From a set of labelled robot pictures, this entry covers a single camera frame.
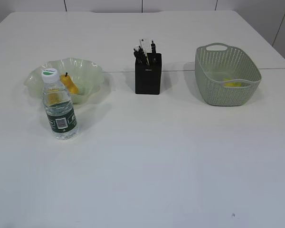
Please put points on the black pen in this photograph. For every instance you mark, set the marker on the black pen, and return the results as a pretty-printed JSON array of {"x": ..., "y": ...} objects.
[
  {"x": 137, "y": 56},
  {"x": 142, "y": 56},
  {"x": 153, "y": 47}
]

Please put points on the clear plastic ruler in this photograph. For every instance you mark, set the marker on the clear plastic ruler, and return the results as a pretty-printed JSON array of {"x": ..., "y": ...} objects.
[{"x": 145, "y": 45}]

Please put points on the yellow pear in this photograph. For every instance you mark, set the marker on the yellow pear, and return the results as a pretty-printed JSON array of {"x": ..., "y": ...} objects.
[{"x": 68, "y": 83}]

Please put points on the clear water bottle green label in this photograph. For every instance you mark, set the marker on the clear water bottle green label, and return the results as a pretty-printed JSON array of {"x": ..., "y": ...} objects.
[{"x": 58, "y": 105}]

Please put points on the yellow waste paper wrapper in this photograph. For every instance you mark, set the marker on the yellow waste paper wrapper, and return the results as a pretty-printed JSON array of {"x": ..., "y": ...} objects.
[{"x": 231, "y": 84}]

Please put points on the black square pen holder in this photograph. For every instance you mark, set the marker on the black square pen holder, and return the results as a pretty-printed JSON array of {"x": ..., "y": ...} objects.
[{"x": 147, "y": 79}]

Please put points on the green ruffled glass plate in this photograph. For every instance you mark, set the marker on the green ruffled glass plate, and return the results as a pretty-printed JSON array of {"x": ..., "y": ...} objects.
[{"x": 85, "y": 74}]

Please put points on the green woven plastic basket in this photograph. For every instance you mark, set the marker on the green woven plastic basket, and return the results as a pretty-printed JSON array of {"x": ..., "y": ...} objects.
[{"x": 216, "y": 61}]

